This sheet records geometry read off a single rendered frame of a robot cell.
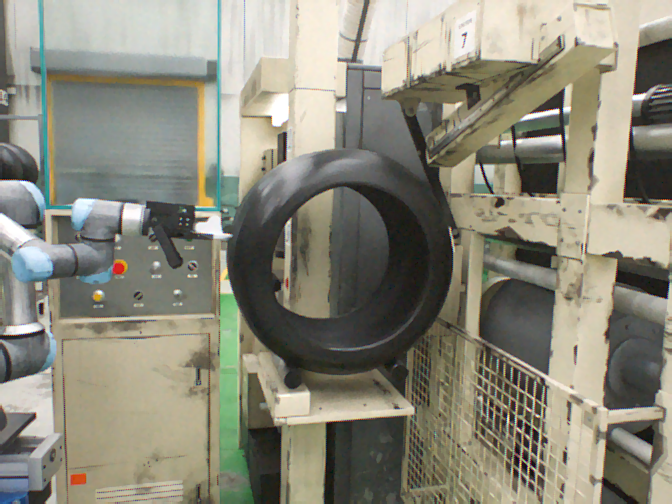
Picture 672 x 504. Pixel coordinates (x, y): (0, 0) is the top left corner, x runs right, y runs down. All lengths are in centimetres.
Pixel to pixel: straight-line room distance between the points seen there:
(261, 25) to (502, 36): 991
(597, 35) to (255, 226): 80
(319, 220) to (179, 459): 101
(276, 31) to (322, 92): 930
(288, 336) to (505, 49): 79
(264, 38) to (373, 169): 970
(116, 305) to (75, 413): 38
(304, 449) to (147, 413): 57
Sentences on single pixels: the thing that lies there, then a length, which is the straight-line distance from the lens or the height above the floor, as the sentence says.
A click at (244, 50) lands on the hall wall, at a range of 1095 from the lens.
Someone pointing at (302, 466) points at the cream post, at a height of 47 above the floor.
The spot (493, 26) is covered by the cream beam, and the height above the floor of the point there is 170.
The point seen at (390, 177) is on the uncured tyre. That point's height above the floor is 140.
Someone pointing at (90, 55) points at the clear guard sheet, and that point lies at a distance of 203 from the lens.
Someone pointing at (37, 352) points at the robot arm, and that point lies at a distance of 174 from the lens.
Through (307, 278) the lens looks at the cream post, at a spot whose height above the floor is 109.
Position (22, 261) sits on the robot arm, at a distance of 133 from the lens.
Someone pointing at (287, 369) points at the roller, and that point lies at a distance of 142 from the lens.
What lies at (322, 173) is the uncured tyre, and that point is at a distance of 131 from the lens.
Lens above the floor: 139
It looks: 7 degrees down
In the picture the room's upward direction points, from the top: 2 degrees clockwise
